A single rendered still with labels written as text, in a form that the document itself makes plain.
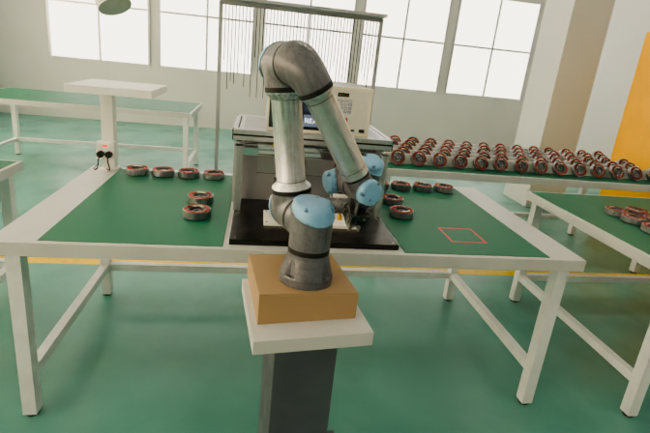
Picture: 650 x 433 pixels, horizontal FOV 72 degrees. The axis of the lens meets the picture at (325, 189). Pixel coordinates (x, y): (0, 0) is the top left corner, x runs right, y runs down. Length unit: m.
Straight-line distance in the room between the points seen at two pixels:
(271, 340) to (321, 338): 0.13
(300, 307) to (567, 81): 4.68
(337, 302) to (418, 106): 7.59
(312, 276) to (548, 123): 4.53
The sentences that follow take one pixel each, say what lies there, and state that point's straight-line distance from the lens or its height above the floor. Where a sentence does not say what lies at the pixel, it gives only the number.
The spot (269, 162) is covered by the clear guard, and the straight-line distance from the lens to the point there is 1.66.
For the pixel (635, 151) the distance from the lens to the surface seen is 5.23.
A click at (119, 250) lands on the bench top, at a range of 1.69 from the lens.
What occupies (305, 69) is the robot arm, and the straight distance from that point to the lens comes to 1.12.
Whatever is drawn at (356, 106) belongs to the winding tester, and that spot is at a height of 1.24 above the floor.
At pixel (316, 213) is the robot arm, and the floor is 1.04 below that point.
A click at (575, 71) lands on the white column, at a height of 1.54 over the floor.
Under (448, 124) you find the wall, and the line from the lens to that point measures 8.96.
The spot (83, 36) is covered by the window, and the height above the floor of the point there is 1.35.
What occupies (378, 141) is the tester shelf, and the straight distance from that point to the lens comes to 1.93.
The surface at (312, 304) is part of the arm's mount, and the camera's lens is 1.23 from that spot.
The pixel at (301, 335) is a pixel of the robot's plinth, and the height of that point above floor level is 0.75.
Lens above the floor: 1.44
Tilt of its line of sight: 17 degrees down
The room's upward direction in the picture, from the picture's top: 6 degrees clockwise
